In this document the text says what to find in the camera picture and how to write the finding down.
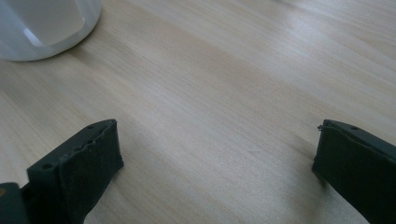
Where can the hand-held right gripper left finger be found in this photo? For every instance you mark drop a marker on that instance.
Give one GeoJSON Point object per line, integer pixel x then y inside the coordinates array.
{"type": "Point", "coordinates": [77, 174]}

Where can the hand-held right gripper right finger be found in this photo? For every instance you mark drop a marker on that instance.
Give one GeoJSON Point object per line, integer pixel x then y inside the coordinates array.
{"type": "Point", "coordinates": [358, 168]}

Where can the white round container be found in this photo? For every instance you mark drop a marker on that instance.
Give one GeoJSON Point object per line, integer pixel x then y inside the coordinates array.
{"type": "Point", "coordinates": [46, 28]}

